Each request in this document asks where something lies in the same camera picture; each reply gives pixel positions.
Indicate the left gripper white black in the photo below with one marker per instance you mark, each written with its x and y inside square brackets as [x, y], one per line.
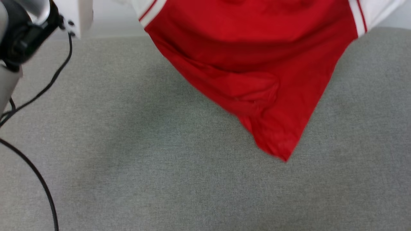
[78, 16]

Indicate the red and white jersey garment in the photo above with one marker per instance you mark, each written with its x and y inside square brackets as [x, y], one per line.
[257, 48]

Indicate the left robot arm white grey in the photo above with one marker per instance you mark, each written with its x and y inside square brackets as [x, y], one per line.
[22, 35]

